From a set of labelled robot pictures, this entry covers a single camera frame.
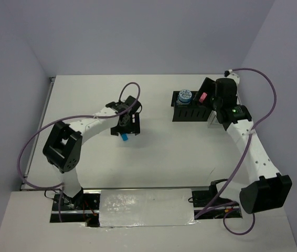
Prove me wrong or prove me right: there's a blue capped highlighter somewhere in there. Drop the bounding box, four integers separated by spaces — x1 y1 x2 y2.
121 134 128 141

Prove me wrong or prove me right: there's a pink glue stick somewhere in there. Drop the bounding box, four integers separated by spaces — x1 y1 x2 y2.
199 92 207 103

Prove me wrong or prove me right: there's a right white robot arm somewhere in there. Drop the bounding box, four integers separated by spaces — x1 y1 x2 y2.
194 78 292 214

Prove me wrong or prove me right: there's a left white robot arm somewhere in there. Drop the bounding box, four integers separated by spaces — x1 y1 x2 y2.
43 96 142 209

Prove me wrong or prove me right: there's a white slotted organizer box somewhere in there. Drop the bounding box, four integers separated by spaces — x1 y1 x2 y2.
207 110 226 128

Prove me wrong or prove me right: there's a black slotted organizer box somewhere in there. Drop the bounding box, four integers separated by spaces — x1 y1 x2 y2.
171 91 211 122

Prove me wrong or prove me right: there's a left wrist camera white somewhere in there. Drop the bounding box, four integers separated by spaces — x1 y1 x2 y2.
105 101 130 114

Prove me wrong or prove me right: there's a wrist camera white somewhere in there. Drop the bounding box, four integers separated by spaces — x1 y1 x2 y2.
105 101 130 114
224 69 240 85

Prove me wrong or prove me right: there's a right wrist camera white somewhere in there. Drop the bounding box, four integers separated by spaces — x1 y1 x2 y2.
224 69 240 85

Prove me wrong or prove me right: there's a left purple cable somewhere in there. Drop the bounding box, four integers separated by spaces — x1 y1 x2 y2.
16 82 141 223

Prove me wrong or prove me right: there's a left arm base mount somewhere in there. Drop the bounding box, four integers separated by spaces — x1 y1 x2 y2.
44 191 101 228

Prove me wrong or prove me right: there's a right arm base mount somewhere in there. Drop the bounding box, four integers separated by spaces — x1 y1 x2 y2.
189 187 243 220

